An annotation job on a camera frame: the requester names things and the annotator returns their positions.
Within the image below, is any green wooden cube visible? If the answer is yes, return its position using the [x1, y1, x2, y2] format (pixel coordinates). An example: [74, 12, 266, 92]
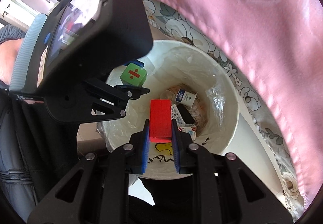
[120, 62, 147, 87]

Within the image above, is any red wooden block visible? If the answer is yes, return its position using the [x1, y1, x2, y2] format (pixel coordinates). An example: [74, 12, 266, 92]
[149, 99, 172, 143]

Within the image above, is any white trash bin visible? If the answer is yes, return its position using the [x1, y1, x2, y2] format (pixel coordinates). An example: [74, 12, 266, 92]
[97, 39, 240, 180]

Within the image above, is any person's left hand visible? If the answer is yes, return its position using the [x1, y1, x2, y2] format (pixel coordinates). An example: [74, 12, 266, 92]
[0, 38, 24, 85]

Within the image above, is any floral patterned bed skirt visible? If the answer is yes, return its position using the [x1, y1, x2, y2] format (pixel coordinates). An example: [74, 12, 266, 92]
[69, 0, 307, 219]

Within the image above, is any small blue white box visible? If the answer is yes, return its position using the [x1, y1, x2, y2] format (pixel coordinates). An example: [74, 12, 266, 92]
[175, 89, 197, 110]

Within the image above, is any white milk carton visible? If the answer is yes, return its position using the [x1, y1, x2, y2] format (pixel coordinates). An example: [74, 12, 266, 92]
[171, 104, 185, 125]

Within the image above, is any white medicine box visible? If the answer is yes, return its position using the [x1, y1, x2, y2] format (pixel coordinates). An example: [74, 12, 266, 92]
[178, 124, 197, 141]

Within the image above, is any pink floral bed sheet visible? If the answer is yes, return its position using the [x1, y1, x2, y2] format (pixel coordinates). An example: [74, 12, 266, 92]
[72, 0, 323, 210]

